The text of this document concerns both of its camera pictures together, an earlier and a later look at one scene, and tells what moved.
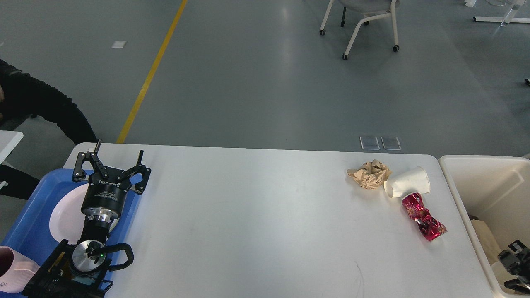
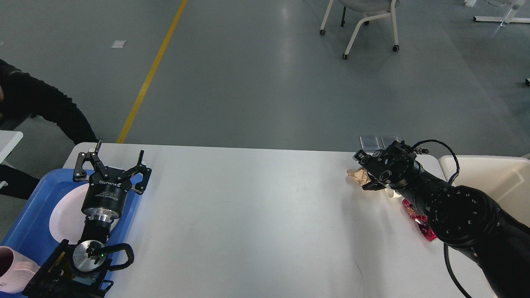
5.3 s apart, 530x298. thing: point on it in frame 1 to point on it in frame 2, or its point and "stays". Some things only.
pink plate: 67,219 stays
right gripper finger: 509,259 to 373,186
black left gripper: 104,197 stays
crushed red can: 431,228 stays
